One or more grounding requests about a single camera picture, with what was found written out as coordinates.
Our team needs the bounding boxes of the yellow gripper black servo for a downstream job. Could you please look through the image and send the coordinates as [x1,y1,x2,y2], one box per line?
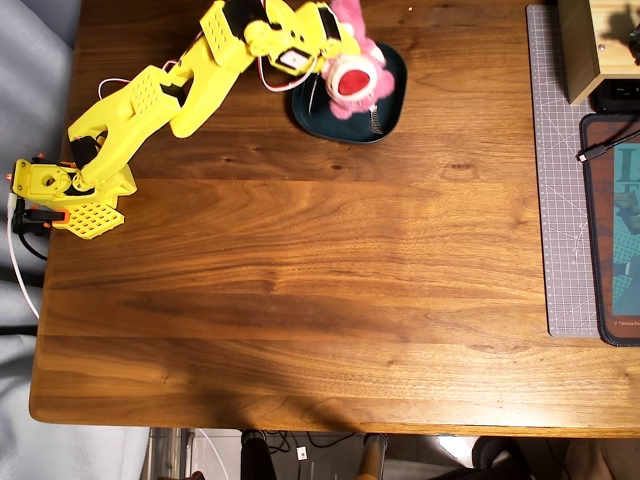
[292,0,362,63]

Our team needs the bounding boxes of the pink strawberry bear plush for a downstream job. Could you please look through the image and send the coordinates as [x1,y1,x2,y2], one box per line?
[319,0,397,137]

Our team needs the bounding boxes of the yellow perforated robot base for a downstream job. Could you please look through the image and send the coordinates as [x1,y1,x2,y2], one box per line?
[12,157,138,241]

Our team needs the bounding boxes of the dark green square bin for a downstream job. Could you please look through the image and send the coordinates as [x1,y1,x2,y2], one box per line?
[291,41,409,146]

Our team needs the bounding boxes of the light wooden box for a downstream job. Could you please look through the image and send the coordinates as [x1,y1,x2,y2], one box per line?
[557,0,640,105]

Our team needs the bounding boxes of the grey cutting mat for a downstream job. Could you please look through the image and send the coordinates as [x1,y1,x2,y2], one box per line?
[525,4,601,339]

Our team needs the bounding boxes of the black device under box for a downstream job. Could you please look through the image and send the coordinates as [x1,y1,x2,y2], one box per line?
[589,78,640,114]

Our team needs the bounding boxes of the dark printed mouse pad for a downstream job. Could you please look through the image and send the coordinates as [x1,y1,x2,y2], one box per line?
[579,113,640,347]

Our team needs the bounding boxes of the black orange table clamp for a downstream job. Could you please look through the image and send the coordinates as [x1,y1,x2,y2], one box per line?
[11,199,69,236]

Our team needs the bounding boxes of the black table leg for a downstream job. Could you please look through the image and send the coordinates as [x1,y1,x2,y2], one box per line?
[240,429,279,480]

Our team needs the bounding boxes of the dark chair seat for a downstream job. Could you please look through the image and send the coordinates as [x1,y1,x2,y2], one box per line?
[471,435,534,480]

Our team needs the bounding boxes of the red white gripper servo wire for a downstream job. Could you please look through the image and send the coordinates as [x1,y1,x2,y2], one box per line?
[256,52,322,94]

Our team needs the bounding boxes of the red white servo wire loop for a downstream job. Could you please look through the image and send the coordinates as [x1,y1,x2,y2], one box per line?
[97,59,181,104]

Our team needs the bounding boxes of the black usb cable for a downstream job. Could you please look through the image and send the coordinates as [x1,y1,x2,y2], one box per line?
[576,130,640,164]

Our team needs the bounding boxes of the black cable at clamp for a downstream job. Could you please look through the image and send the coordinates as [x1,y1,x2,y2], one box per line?
[18,232,49,262]

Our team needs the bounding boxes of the black cables under table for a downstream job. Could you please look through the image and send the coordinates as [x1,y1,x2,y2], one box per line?
[263,430,357,455]

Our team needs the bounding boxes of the thin white floor cable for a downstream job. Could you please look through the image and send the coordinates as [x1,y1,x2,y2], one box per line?
[196,428,230,480]

